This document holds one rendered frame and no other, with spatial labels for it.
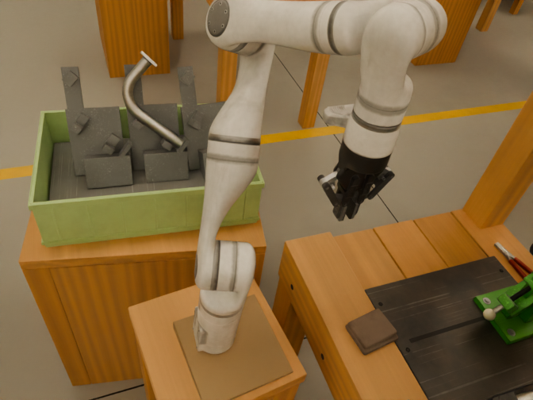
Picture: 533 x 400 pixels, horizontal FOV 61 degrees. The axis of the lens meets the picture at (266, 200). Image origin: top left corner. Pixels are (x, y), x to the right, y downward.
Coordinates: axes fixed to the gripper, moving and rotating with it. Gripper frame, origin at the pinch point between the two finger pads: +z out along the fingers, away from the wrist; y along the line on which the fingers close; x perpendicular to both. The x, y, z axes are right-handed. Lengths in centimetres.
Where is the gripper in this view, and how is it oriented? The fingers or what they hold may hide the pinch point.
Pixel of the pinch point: (346, 209)
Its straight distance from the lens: 78.3
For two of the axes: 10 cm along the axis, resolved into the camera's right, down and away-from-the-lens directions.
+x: -3.4, -6.9, 6.4
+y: 9.3, -1.7, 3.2
